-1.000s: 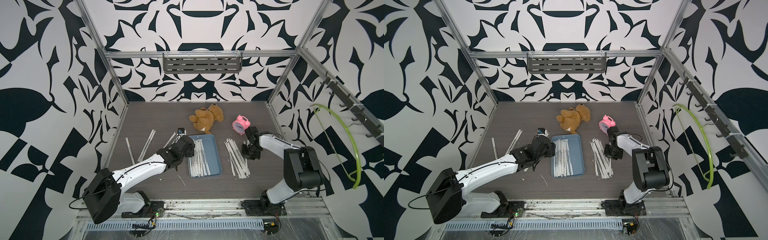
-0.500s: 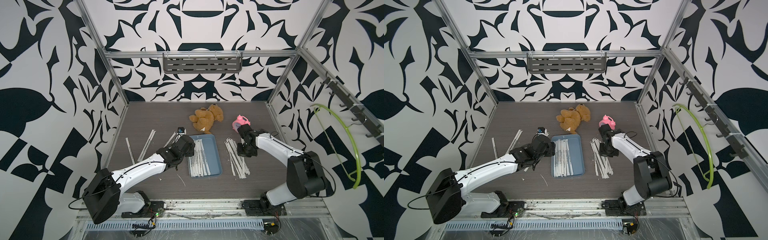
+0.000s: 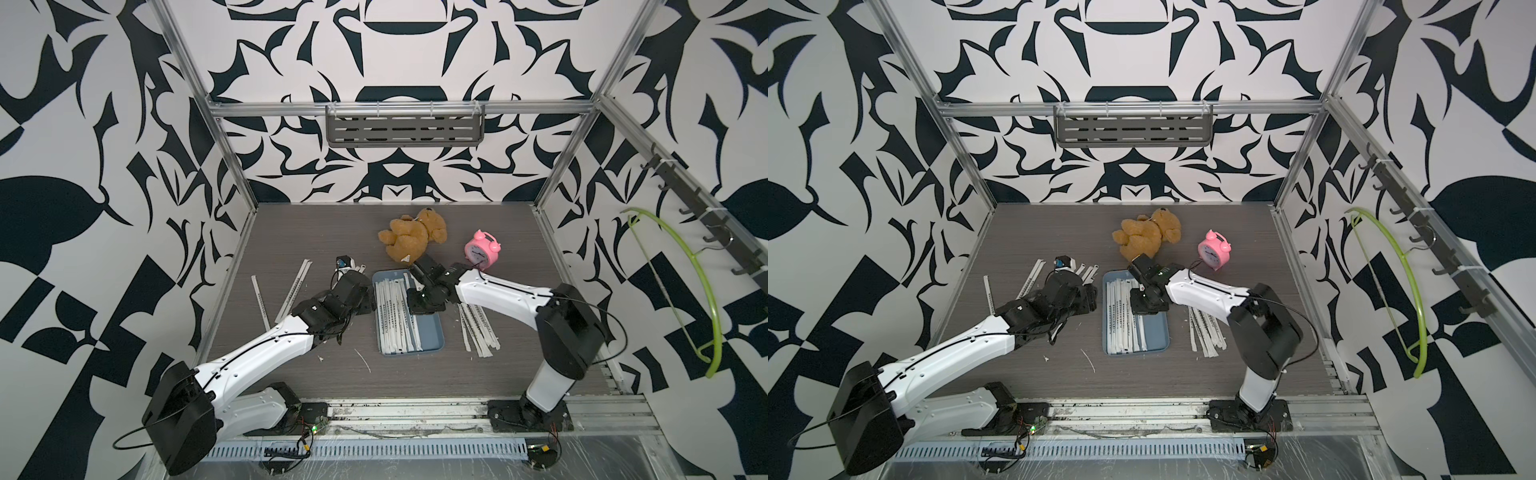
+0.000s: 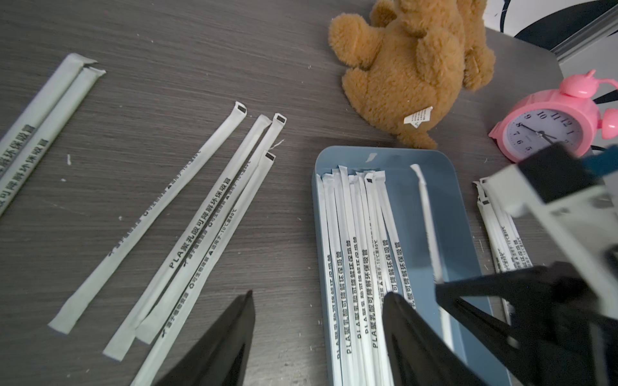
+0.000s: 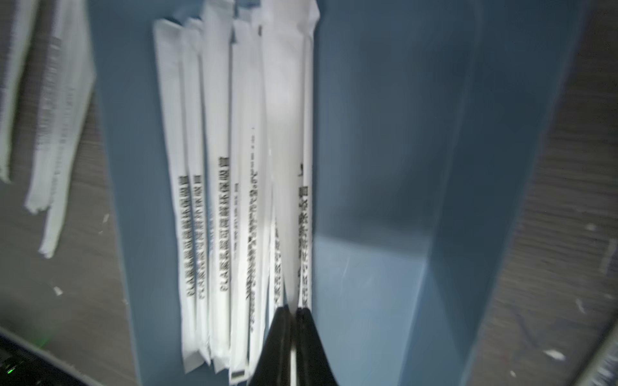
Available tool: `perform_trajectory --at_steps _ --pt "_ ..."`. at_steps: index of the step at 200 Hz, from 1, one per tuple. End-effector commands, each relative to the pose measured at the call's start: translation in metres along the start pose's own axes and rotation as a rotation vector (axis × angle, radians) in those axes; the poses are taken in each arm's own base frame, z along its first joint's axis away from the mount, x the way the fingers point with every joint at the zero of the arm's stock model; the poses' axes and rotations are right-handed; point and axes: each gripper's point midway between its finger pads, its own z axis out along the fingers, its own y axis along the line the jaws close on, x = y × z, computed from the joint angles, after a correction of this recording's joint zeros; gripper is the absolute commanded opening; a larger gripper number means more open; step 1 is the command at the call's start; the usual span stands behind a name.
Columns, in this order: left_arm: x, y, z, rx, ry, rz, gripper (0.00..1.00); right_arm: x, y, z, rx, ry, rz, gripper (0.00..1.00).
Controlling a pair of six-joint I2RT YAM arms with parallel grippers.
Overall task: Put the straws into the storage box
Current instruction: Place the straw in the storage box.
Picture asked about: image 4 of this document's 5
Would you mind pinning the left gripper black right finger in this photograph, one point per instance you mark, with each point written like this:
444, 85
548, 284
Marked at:
417, 355

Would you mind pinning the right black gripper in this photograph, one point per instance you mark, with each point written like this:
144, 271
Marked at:
574, 333

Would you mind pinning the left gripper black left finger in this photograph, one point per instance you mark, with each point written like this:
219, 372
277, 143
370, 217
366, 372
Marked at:
221, 355

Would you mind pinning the pile straw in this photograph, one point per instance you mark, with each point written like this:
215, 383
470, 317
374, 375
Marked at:
433, 248
76, 305

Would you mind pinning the pink alarm clock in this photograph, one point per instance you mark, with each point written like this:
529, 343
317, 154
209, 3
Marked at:
566, 115

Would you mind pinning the brown teddy bear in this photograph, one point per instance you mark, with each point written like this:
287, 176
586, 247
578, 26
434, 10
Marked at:
407, 63

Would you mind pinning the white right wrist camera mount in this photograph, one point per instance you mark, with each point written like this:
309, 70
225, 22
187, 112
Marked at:
567, 197

